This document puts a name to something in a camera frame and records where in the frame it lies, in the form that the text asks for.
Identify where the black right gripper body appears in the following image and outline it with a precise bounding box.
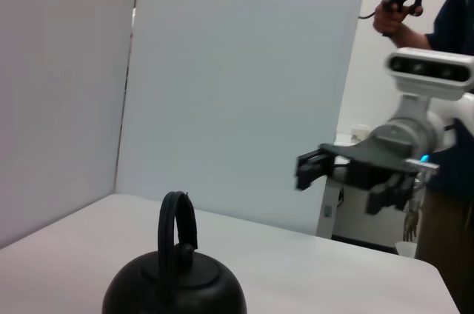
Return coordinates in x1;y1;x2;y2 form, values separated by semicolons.
320;136;441;191

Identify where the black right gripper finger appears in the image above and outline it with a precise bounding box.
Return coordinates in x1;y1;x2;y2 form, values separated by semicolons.
295;149;336;192
365;175;415;216

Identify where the black round teapot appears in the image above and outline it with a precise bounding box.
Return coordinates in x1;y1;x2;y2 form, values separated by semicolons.
101;190;248;314

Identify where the person's forearm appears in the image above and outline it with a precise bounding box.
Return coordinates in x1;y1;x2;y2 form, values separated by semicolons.
393;23;436;50

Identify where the person's hand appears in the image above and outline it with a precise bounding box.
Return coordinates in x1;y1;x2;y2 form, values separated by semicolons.
372;0;408;36

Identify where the white printed paper cup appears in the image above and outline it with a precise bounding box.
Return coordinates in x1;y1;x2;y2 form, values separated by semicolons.
350;124;372;145

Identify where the white cabinet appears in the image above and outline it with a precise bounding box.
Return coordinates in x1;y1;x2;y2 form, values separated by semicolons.
316;135;423;247

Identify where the person in dark shirt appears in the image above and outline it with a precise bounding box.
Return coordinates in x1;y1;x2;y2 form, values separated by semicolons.
413;0;474;260

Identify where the right gripper cable with plugs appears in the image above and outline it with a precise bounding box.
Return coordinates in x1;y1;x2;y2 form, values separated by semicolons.
405;158;441;182

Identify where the white robot head camera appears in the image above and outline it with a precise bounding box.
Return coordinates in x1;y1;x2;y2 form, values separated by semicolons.
383;47;474;101

